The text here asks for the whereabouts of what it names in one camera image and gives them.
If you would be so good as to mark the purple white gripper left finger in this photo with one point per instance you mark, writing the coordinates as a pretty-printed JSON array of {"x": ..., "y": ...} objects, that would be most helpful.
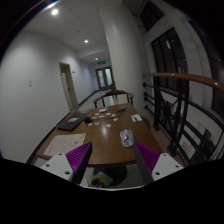
[{"x": 72, "y": 165}]

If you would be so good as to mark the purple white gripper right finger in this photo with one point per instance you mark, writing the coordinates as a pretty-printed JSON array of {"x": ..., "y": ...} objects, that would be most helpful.
[{"x": 152, "y": 165}]

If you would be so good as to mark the yellow patterned floor item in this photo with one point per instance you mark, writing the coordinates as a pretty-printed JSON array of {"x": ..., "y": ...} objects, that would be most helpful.
[{"x": 100, "y": 180}]

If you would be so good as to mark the crumpled clear plastic bag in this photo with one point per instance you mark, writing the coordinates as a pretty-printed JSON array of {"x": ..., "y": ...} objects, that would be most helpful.
[{"x": 127, "y": 138}]

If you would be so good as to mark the dark closed laptop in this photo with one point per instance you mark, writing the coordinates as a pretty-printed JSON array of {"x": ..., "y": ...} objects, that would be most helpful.
[{"x": 72, "y": 122}]

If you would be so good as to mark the white paper note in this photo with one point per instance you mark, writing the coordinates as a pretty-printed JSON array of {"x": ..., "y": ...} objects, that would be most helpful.
[{"x": 136, "y": 118}]

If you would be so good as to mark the black metal railing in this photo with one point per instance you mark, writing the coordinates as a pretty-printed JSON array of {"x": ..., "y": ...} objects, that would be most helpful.
[{"x": 196, "y": 134}]

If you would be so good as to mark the white small box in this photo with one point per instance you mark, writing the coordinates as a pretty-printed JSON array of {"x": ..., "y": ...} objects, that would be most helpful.
[{"x": 102, "y": 110}]

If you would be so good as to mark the white side door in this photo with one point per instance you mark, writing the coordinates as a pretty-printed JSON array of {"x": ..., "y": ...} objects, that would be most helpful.
[{"x": 66, "y": 91}]

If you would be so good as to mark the wooden armchair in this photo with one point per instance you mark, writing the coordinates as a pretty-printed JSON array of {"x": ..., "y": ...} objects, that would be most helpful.
[{"x": 116, "y": 93}]

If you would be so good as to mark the glass double door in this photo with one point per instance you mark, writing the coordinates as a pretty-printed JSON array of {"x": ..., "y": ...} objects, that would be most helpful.
[{"x": 104, "y": 78}]

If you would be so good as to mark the wooden stair handrail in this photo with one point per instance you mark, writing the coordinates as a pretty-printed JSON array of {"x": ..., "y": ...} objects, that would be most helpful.
[{"x": 190, "y": 77}]

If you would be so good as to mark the green exit sign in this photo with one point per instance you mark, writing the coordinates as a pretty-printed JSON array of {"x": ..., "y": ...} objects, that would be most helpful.
[{"x": 101, "y": 62}]

